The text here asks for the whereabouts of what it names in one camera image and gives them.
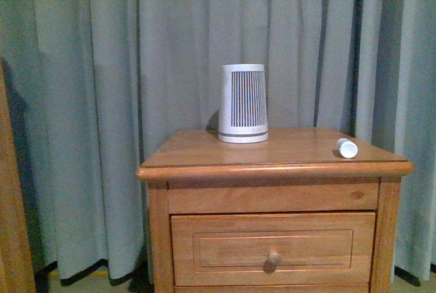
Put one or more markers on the grey curtain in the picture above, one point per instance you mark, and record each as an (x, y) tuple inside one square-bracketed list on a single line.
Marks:
[(95, 86)]

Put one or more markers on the white slatted air purifier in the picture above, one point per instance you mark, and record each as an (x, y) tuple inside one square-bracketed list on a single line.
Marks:
[(243, 112)]

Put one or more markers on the wooden drawer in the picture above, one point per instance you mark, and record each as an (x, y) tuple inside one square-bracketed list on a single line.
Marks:
[(272, 249)]

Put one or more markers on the wooden nightstand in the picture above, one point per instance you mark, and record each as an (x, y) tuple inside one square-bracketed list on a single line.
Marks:
[(297, 170)]

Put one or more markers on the wooden bed frame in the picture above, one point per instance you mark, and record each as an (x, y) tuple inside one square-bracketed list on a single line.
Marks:
[(16, 265)]

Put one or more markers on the white medicine bottle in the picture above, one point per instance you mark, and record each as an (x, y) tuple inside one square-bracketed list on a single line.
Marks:
[(347, 148)]

